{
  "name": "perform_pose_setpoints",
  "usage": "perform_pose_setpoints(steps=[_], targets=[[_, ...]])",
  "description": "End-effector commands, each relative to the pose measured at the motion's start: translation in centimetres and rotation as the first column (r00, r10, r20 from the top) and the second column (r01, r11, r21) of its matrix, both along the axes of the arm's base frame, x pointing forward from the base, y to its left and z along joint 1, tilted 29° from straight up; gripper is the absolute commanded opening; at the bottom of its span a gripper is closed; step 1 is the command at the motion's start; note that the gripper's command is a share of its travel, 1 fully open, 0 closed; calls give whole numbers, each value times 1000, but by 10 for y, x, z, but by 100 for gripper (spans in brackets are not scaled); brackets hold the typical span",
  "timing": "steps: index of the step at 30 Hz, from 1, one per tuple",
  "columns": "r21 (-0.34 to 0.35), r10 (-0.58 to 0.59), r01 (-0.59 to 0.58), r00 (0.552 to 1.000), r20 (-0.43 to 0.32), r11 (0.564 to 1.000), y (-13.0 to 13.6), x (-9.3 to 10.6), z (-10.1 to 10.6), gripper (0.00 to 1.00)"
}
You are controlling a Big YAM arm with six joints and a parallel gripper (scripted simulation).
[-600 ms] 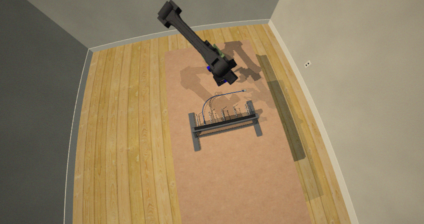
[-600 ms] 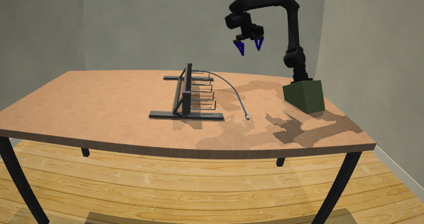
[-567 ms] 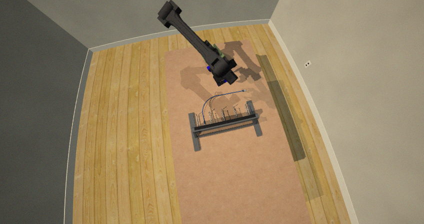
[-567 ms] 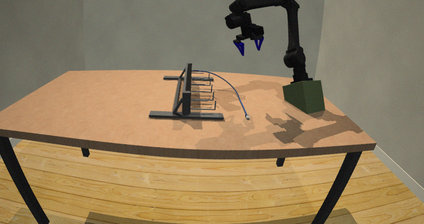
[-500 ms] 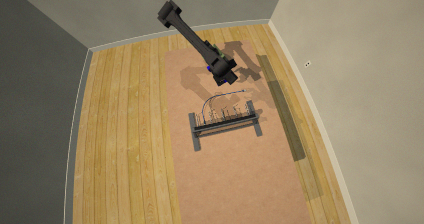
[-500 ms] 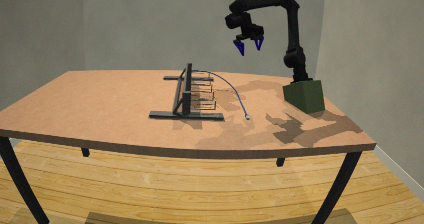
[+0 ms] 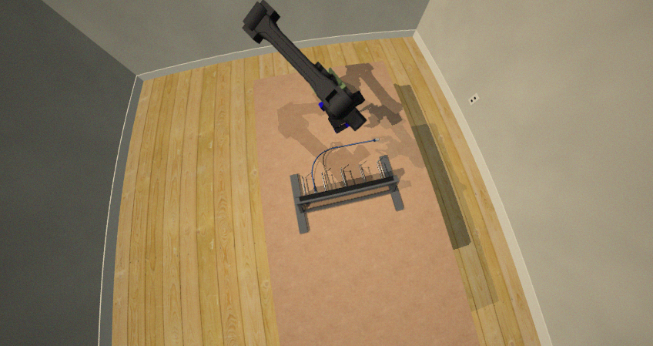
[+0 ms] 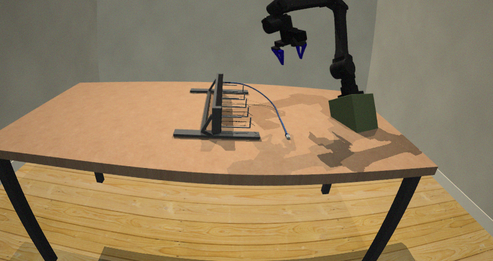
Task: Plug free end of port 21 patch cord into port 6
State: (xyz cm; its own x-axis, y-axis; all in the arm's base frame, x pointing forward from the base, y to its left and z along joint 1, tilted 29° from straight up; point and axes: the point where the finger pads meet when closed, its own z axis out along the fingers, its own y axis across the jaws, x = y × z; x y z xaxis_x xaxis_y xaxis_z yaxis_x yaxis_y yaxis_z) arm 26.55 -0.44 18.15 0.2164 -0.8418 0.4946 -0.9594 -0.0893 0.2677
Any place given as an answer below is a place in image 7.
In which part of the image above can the grey patch panel rack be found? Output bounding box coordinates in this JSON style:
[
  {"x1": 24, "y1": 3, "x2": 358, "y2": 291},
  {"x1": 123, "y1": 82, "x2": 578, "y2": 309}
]
[{"x1": 290, "y1": 156, "x2": 404, "y2": 233}]

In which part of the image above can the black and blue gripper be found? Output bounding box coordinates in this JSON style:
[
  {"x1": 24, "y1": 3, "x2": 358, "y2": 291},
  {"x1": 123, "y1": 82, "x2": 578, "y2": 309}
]
[{"x1": 318, "y1": 102, "x2": 349, "y2": 133}]

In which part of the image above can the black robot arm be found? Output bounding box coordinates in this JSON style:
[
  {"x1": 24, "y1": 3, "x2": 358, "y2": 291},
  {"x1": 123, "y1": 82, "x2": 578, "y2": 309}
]
[{"x1": 243, "y1": 0, "x2": 367, "y2": 131}]

